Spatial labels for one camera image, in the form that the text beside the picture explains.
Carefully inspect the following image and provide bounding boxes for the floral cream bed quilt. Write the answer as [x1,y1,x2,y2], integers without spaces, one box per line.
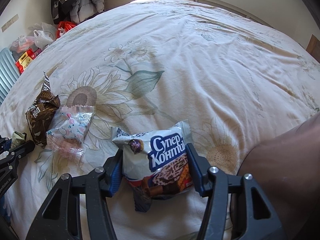
[1,0,319,239]

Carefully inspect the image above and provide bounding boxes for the pink translucent plastic bag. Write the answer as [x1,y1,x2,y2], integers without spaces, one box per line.
[10,35,35,54]

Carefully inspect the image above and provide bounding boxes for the light blue suitcase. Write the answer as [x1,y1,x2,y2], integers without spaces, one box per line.
[0,48,20,104]

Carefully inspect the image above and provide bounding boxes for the red plastic bag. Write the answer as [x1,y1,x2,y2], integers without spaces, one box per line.
[56,21,76,38]

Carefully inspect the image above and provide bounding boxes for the dark hanging jackets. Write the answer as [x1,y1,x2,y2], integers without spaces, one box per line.
[51,0,105,25]

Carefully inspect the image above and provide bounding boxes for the white blue chocolate wafer bag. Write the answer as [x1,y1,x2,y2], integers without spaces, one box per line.
[111,120,193,212]

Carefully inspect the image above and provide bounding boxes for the white plastic bag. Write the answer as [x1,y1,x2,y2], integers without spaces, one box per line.
[33,30,55,50]

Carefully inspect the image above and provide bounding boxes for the small olive green snack packet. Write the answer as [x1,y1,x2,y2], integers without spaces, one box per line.
[10,131,27,150]

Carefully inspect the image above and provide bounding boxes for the brown nutrition snack bag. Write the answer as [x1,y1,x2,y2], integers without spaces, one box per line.
[25,72,61,147]

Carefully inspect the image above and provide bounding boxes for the clear white bunny candy packet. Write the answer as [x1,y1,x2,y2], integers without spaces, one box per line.
[46,105,95,162]

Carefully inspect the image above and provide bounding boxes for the red yellow gift bag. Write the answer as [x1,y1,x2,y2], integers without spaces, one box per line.
[15,48,36,74]

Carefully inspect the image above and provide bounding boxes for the white wall switch panel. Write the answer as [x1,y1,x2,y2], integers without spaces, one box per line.
[1,14,19,32]

